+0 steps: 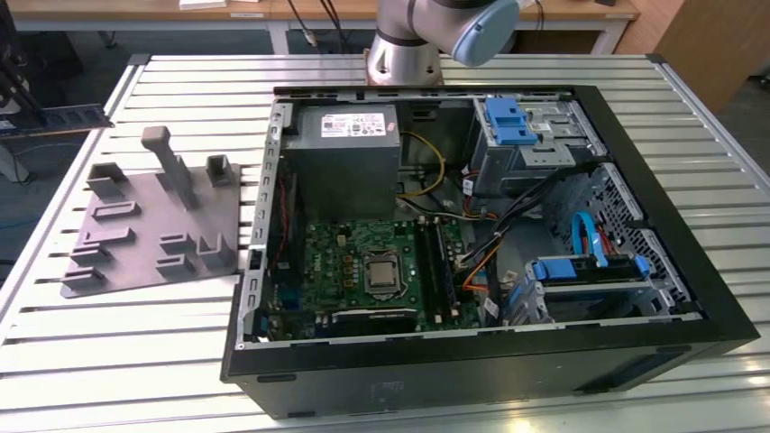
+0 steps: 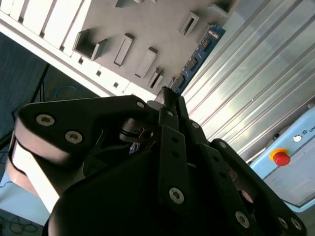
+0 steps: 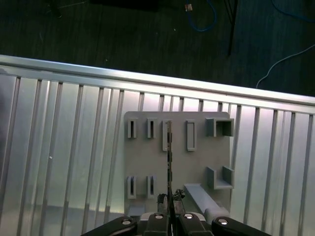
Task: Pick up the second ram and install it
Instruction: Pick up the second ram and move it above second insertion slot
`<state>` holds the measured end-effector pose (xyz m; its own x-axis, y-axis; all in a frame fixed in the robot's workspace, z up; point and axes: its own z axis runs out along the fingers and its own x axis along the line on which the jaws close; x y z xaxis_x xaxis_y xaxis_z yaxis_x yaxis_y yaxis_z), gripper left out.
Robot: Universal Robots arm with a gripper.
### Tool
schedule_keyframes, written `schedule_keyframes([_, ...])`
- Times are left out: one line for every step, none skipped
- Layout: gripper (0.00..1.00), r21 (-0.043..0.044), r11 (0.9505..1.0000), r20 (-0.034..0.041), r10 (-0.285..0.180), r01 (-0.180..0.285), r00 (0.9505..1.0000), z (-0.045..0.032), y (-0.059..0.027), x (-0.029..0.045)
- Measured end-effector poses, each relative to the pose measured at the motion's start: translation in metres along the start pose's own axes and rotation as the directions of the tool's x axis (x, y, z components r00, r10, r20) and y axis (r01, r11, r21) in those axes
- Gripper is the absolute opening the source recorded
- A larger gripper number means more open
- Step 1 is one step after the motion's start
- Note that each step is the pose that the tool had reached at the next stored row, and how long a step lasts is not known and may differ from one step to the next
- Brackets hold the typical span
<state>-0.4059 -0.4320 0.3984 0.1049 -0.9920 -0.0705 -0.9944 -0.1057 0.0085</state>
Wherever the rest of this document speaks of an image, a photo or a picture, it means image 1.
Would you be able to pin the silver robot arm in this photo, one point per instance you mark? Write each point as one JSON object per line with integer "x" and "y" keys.
{"x": 397, "y": 49}

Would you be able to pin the black RAM slot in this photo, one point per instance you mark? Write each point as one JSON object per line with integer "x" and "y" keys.
{"x": 427, "y": 270}

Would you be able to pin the black office chair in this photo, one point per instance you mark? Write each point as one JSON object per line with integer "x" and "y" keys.
{"x": 66, "y": 67}

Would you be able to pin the wooden desk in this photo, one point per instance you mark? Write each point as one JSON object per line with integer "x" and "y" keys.
{"x": 150, "y": 15}

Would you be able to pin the grey parts rack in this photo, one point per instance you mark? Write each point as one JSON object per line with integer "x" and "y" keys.
{"x": 150, "y": 212}

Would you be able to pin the white box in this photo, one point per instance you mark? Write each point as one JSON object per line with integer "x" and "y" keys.
{"x": 202, "y": 3}

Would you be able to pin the grey power supply unit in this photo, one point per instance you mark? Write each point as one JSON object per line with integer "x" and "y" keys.
{"x": 337, "y": 180}

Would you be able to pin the green motherboard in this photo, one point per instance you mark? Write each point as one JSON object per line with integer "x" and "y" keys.
{"x": 337, "y": 252}

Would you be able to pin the CPU socket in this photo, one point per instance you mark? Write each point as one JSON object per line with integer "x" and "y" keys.
{"x": 363, "y": 270}

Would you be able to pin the silver CPU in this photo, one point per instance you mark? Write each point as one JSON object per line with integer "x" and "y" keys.
{"x": 382, "y": 273}

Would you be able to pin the black graphics card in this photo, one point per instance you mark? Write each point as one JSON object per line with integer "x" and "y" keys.
{"x": 373, "y": 318}

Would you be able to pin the metal optical drive cage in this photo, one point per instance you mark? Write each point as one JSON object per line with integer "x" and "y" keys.
{"x": 541, "y": 158}

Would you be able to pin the hard disk in blue carrier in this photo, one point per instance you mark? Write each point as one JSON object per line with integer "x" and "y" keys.
{"x": 559, "y": 270}

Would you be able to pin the black PC case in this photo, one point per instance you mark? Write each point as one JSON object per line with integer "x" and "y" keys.
{"x": 481, "y": 374}

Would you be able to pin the metal disk bay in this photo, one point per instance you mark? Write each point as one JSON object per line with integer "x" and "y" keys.
{"x": 602, "y": 291}

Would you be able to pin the wooden cabinet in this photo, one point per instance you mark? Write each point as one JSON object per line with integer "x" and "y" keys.
{"x": 710, "y": 45}

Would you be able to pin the blue plastic drive bracket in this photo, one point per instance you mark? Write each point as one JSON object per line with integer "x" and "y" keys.
{"x": 509, "y": 122}

